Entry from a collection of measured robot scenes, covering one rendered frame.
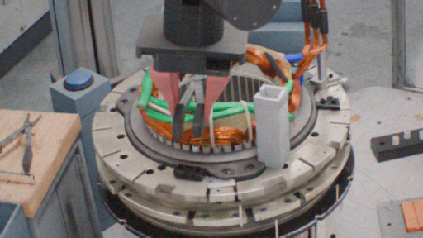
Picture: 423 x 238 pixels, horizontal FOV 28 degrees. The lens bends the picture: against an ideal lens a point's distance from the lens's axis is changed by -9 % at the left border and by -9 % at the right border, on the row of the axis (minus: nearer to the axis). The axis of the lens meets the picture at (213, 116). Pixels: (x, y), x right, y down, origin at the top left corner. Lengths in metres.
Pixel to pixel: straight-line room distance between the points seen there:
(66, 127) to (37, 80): 2.34
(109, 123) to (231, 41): 0.31
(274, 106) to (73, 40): 0.61
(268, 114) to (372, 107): 0.74
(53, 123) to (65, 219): 0.13
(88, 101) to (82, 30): 0.21
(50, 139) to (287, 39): 0.41
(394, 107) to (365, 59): 1.73
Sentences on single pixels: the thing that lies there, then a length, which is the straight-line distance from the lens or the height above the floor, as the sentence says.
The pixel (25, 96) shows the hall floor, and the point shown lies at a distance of 3.43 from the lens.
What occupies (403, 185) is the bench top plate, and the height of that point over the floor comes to 0.78.
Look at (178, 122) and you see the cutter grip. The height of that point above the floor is 1.22.
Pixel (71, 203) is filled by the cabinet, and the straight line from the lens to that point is 1.20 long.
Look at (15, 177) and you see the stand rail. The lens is 1.10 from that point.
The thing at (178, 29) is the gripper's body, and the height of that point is 1.31.
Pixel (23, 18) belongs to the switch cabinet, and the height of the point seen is 0.18.
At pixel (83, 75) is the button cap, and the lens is 1.34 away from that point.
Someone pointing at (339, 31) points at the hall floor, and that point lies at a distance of 3.61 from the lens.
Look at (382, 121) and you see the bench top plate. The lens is 1.65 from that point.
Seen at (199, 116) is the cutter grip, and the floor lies 1.22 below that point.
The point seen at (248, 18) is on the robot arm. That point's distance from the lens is 0.76.
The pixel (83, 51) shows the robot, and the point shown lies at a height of 0.99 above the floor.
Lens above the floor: 1.70
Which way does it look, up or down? 33 degrees down
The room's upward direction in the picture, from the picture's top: 6 degrees counter-clockwise
